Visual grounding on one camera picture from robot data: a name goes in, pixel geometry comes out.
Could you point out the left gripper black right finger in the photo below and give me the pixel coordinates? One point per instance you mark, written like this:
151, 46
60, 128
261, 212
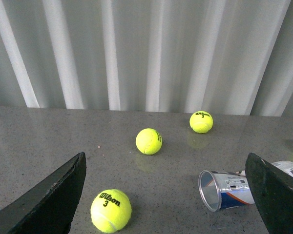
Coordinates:
272, 191

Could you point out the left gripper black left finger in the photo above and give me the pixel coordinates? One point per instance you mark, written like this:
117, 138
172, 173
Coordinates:
49, 207

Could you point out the Wilson tennis ball can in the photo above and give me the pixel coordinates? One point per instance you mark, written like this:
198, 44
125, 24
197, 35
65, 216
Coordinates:
224, 190

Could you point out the near Wilson 3 tennis ball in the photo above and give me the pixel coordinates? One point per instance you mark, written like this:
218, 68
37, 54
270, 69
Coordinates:
110, 211

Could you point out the wilson 3 tennis ball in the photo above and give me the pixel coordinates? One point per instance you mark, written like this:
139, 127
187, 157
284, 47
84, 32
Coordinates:
110, 211
201, 122

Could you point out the far Wilson 3 tennis ball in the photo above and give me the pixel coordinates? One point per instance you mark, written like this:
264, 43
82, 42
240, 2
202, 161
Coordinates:
201, 122

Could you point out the Head Team tennis ball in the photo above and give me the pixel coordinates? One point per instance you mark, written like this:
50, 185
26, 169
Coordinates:
149, 141

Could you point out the white pleated curtain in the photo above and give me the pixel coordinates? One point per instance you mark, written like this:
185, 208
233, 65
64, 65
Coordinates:
223, 56

